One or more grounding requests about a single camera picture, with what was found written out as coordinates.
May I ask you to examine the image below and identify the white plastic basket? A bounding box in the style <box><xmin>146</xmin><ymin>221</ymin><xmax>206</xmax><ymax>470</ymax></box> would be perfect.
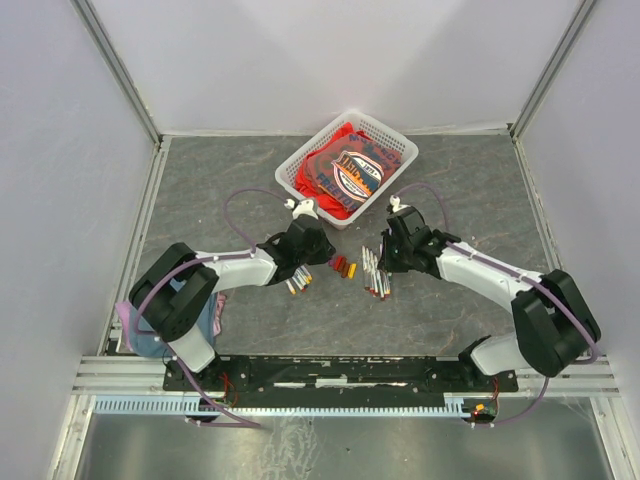
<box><xmin>275</xmin><ymin>110</ymin><xmax>419</xmax><ymax>230</ymax></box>

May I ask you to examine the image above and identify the white slotted cable duct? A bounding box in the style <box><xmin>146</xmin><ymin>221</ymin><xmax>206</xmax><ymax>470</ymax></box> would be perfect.
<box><xmin>93</xmin><ymin>394</ymin><xmax>476</xmax><ymax>417</ymax></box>

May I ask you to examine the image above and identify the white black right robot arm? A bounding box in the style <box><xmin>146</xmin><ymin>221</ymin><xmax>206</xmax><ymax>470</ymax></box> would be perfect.
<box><xmin>379</xmin><ymin>196</ymin><xmax>601</xmax><ymax>391</ymax></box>

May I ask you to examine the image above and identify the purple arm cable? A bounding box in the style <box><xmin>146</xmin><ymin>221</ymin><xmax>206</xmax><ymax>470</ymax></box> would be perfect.
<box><xmin>130</xmin><ymin>187</ymin><xmax>296</xmax><ymax>341</ymax></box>
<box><xmin>392</xmin><ymin>181</ymin><xmax>601</xmax><ymax>364</ymax></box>

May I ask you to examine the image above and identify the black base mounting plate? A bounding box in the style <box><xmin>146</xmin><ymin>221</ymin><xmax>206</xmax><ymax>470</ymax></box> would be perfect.
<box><xmin>163</xmin><ymin>355</ymin><xmax>518</xmax><ymax>395</ymax></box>

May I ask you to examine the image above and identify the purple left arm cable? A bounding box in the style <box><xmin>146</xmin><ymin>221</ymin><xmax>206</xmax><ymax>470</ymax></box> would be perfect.
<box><xmin>130</xmin><ymin>187</ymin><xmax>296</xmax><ymax>341</ymax></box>

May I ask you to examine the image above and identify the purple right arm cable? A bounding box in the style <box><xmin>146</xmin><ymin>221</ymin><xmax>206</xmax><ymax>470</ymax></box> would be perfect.
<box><xmin>392</xmin><ymin>181</ymin><xmax>601</xmax><ymax>364</ymax></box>

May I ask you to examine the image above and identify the red printed cloth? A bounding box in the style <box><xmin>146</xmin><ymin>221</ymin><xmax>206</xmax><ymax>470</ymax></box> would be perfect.
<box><xmin>295</xmin><ymin>123</ymin><xmax>402</xmax><ymax>220</ymax></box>

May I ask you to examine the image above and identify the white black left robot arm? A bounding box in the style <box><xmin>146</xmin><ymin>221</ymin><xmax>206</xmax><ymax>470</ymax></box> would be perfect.
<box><xmin>116</xmin><ymin>215</ymin><xmax>335</xmax><ymax>390</ymax></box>

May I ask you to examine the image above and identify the pens pile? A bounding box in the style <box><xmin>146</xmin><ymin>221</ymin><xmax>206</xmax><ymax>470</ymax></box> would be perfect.
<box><xmin>285</xmin><ymin>266</ymin><xmax>312</xmax><ymax>295</ymax></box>

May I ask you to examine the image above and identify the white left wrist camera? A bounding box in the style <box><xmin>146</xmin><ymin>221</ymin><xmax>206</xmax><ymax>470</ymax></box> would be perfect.
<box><xmin>284</xmin><ymin>198</ymin><xmax>318</xmax><ymax>220</ymax></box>

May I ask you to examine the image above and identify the blue pink cloth pile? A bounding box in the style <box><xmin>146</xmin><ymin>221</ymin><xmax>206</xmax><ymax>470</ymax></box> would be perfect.
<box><xmin>115</xmin><ymin>293</ymin><xmax>227</xmax><ymax>358</ymax></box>

